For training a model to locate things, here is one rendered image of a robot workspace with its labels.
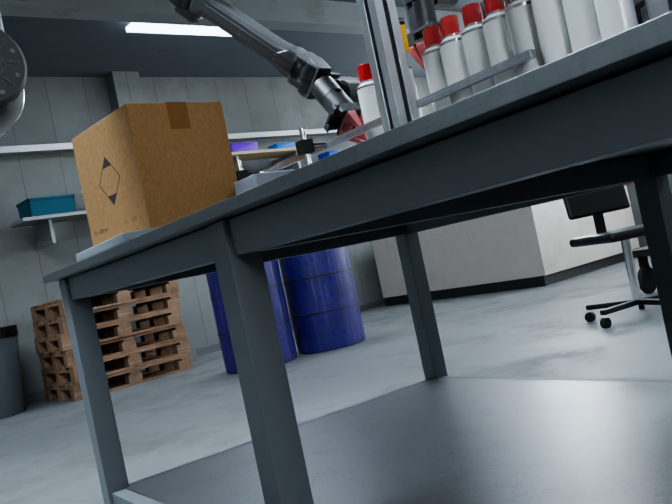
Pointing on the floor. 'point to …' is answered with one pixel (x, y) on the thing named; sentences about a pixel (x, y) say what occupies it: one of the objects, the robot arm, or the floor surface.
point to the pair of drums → (303, 305)
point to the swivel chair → (585, 204)
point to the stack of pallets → (115, 339)
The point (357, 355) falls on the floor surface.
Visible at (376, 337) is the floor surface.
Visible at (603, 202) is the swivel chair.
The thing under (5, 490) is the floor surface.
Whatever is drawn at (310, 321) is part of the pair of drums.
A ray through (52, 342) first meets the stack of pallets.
